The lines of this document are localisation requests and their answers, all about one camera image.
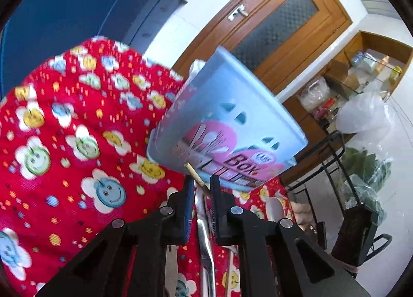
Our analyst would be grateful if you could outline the white plastic spoon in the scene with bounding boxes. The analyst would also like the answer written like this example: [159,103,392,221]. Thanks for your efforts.
[265,197,285,222]

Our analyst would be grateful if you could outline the wooden chopstick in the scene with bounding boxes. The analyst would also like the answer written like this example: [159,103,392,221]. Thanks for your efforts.
[184,162,211,198]

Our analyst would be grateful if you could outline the light blue utensil box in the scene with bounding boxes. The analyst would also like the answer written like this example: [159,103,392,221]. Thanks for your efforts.
[146,46,308,192]

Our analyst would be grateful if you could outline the blue lower kitchen cabinets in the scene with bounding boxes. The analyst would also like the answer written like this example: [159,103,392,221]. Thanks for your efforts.
[1,0,186,95]

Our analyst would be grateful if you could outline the steel knife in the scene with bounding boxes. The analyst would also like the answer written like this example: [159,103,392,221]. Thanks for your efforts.
[195,189,216,296]

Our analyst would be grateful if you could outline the green leafy vegetables bag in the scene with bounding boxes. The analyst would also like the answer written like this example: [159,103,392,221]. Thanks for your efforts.
[337,147,392,219]

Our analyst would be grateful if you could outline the red smiley flower tablecloth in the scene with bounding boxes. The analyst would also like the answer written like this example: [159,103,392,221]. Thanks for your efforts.
[0,36,293,297]

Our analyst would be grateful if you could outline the red sauce bottle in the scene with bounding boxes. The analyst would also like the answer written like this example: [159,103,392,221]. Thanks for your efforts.
[312,98,336,120]

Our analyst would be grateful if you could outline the white plastic bag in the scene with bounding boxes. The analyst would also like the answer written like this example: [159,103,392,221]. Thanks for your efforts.
[335,92,393,134]

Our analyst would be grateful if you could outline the clear plastic jug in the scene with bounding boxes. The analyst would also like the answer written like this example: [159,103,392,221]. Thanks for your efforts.
[298,76,330,112]

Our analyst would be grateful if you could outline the wooden corner shelf cabinet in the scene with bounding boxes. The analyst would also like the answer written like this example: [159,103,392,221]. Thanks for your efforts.
[281,31,412,185]

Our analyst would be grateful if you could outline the wooden door with glass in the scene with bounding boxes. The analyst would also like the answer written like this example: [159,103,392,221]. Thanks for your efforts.
[173,0,351,95]

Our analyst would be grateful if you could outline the black wire rack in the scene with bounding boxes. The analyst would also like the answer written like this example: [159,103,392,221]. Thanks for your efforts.
[287,131,393,275]

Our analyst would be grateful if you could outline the silver door handle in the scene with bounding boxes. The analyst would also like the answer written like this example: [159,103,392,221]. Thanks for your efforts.
[227,4,249,21]

